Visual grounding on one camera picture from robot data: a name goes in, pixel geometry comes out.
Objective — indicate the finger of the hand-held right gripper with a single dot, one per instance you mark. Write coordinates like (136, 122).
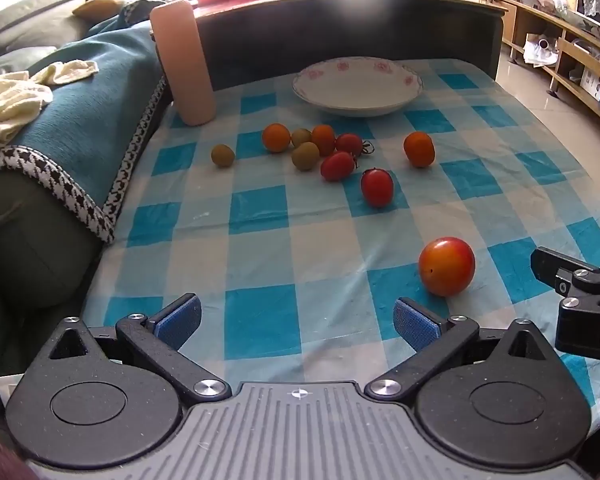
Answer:
(555, 267)

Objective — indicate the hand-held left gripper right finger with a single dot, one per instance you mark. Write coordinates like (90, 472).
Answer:
(414, 327)

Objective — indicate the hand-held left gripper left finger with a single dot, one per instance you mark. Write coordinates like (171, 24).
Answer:
(180, 319)

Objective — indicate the large red tomato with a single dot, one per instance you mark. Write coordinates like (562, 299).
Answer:
(447, 266)

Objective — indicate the red cherry tomato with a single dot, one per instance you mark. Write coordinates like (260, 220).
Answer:
(377, 189)
(337, 166)

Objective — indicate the brown longan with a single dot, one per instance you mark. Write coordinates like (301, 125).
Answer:
(300, 135)
(305, 156)
(222, 155)

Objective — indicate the small orange citrus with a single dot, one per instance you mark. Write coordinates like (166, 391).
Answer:
(324, 139)
(276, 137)
(419, 149)

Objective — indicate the cherry tomato with dry stem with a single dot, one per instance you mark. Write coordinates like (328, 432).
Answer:
(349, 144)

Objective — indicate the white floral plate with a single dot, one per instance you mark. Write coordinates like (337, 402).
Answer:
(355, 91)

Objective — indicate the blue checkered tablecloth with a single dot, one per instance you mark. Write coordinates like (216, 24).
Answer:
(280, 240)

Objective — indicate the grey-green sofa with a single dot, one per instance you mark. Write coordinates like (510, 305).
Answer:
(25, 250)

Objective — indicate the white printed box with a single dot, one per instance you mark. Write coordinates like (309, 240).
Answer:
(592, 85)

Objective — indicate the wooden cabinet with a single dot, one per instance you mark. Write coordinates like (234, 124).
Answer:
(570, 50)

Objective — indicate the maroon fuzzy sleeve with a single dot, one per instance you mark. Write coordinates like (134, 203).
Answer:
(0, 460)

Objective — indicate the teal blanket with houndstooth trim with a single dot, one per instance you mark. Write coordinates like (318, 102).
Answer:
(80, 110)

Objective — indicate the pink ribbed cup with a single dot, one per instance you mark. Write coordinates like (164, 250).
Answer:
(185, 60)

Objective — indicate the cream crumpled cloth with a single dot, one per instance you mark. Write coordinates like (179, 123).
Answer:
(10, 95)

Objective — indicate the dark coffee table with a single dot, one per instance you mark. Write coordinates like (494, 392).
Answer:
(330, 30)

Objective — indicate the mustard pillow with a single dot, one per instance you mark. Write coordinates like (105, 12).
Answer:
(100, 8)

